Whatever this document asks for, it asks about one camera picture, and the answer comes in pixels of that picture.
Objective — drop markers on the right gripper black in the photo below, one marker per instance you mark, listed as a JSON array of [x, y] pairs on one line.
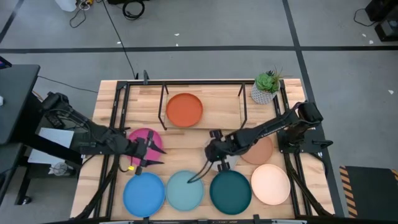
[[222, 146]]

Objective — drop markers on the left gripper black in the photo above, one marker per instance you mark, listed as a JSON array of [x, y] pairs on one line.
[[140, 151]]

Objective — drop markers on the magenta plate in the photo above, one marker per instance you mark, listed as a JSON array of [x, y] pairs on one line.
[[138, 133]]

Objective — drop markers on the light grey plate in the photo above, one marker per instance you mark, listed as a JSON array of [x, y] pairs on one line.
[[234, 160]]

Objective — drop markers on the dark teal plate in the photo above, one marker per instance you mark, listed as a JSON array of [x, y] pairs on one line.
[[230, 193]]

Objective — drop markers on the terracotta brown plate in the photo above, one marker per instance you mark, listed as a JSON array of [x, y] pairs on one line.
[[259, 154]]

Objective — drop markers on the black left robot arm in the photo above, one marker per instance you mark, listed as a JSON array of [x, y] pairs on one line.
[[99, 137]]

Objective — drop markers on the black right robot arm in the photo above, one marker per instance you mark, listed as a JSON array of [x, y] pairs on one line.
[[267, 127]]

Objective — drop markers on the light teal plate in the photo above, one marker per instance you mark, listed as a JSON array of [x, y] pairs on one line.
[[183, 196]]

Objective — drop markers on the blue plate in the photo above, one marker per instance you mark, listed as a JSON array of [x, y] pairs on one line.
[[143, 194]]

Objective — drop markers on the orange plate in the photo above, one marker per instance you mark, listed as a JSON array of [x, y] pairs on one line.
[[184, 110]]

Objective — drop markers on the peach plate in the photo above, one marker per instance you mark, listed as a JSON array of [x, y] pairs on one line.
[[270, 184]]

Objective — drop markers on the white flat panel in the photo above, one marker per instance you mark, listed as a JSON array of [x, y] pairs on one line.
[[53, 137]]

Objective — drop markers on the potted succulent in patterned pot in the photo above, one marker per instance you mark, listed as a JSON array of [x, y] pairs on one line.
[[267, 82]]

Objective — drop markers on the black desk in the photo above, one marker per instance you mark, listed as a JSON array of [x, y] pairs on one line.
[[15, 99]]

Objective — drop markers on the black mat with hazard stripes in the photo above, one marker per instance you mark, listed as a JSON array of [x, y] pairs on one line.
[[370, 193]]

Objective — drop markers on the white floor container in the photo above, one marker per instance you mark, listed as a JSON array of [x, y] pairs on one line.
[[66, 4]]

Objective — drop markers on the black equipment case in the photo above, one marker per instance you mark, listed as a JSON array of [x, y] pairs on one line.
[[387, 28]]

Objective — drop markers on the black aluminium rig frame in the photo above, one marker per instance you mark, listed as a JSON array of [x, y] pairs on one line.
[[199, 82]]

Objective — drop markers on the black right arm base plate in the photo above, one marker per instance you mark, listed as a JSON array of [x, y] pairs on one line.
[[311, 144]]

